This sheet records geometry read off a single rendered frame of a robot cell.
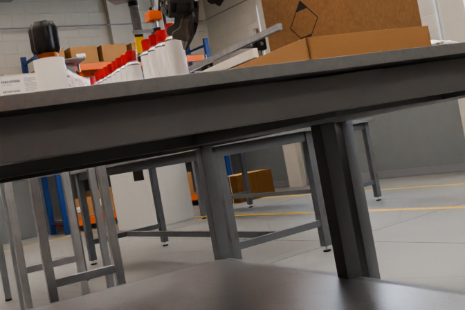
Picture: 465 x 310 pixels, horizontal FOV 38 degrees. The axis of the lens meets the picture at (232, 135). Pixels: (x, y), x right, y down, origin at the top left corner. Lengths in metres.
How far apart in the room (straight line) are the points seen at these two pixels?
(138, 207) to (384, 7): 6.35
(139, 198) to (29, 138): 6.82
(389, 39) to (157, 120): 0.44
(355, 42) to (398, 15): 0.52
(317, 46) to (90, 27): 9.58
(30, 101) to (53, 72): 1.11
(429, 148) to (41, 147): 7.59
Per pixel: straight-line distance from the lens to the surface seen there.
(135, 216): 7.82
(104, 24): 10.53
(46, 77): 1.97
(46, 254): 3.18
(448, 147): 8.16
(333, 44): 1.09
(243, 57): 1.42
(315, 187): 4.11
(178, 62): 1.81
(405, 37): 1.19
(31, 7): 10.34
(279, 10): 1.71
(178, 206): 7.79
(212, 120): 0.97
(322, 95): 1.08
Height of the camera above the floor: 0.72
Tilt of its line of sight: 1 degrees up
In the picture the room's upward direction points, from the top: 10 degrees counter-clockwise
